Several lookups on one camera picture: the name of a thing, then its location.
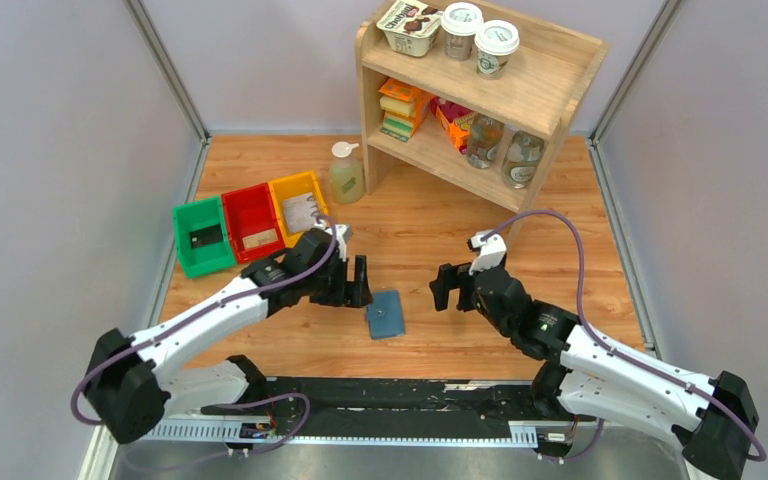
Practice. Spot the left glass bottle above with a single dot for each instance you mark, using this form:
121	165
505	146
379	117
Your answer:
485	137

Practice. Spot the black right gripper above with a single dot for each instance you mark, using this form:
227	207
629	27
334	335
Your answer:
448	278

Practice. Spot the right paper coffee cup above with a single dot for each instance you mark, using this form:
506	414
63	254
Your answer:
496	41

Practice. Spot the printed card in yellow bin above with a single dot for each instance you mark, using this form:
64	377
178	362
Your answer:
300	212

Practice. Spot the orange snack box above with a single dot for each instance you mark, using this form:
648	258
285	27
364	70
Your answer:
455	120

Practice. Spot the wooden shelf unit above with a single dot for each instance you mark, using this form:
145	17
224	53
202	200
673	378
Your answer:
540	93

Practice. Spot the glass bottle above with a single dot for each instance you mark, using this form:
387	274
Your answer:
524	154
485	137

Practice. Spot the yellow plastic bin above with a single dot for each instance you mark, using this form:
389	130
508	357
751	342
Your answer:
288	186

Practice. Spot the right glass bottle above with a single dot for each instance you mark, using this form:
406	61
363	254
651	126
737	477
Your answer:
524	154

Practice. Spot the soap dispenser bottle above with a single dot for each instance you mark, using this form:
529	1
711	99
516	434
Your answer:
346	174

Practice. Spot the yogurt cup pack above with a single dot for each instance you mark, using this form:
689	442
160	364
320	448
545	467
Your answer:
410	27

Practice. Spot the tan card in red bin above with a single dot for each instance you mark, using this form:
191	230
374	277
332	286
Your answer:
261	238

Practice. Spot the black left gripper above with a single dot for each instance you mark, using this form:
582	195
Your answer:
347	293

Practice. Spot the black card in green bin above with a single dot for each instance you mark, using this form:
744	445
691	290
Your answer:
206	236

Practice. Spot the blue leather card holder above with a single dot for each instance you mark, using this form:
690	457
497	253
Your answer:
384	315

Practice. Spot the red plastic bin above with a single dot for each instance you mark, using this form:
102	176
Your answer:
246	211

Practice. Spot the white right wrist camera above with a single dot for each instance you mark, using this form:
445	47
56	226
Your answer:
490	250

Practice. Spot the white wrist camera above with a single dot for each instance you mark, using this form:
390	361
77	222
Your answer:
490	250
342	233

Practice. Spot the paper coffee cup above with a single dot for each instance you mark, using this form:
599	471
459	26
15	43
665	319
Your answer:
460	23
496	41

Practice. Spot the left paper coffee cup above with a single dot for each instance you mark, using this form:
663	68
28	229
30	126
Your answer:
460	23

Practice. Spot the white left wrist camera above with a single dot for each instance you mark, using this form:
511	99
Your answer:
342	233

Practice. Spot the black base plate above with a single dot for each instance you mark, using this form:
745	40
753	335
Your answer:
387	407

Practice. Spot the stack of sponges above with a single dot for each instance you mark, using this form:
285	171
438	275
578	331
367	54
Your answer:
404	108

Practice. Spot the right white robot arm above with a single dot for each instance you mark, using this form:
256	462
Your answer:
709	420

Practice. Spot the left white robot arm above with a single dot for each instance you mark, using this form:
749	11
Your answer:
134	381

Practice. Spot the green plastic bin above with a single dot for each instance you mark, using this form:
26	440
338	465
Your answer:
207	260

